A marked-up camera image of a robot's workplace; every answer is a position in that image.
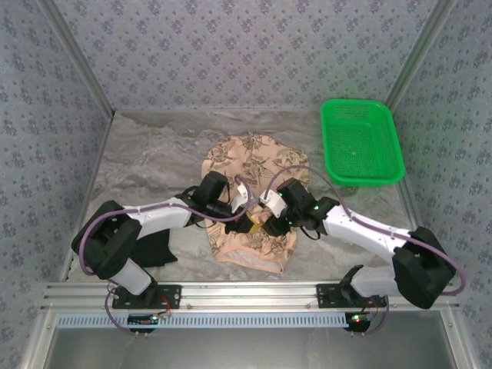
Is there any peach printed t-shirt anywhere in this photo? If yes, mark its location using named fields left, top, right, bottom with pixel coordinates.
left=201, top=131, right=311, bottom=274

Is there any black folded t-shirt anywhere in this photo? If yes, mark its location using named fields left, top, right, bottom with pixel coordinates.
left=132, top=228, right=178, bottom=269

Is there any green plastic basket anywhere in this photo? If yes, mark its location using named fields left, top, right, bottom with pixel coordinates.
left=320, top=98, right=407, bottom=188

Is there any grey metal panel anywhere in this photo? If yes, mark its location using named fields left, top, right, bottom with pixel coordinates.
left=45, top=326, right=458, bottom=369

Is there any small black circuit board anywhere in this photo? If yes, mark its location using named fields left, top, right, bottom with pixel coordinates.
left=127, top=313, right=159, bottom=327
left=344, top=311, right=373, bottom=331

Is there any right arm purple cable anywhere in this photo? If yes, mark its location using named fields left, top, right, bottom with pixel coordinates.
left=263, top=165, right=467, bottom=297

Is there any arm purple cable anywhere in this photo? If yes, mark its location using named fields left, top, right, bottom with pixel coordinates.
left=78, top=175, right=253, bottom=278
left=263, top=165, right=467, bottom=297

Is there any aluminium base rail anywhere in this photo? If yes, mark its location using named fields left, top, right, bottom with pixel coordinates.
left=40, top=279, right=461, bottom=311

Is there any white slotted cable duct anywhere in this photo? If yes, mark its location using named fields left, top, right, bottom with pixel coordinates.
left=56, top=311, right=349, bottom=329

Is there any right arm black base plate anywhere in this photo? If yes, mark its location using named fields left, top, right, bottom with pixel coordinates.
left=315, top=283, right=387, bottom=310

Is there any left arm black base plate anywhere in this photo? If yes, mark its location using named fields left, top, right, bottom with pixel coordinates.
left=111, top=283, right=182, bottom=311

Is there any aluminium side rail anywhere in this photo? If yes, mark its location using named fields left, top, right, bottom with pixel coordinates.
left=18, top=111, right=116, bottom=369
left=386, top=107, right=477, bottom=369

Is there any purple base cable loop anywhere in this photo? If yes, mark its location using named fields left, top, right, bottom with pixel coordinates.
left=347, top=294, right=390, bottom=337
left=104, top=288, right=155, bottom=339

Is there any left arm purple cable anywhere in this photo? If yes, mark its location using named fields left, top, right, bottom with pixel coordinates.
left=78, top=175, right=253, bottom=278

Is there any aluminium corner post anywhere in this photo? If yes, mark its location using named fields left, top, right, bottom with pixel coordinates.
left=38, top=0, right=116, bottom=118
left=384, top=0, right=459, bottom=111

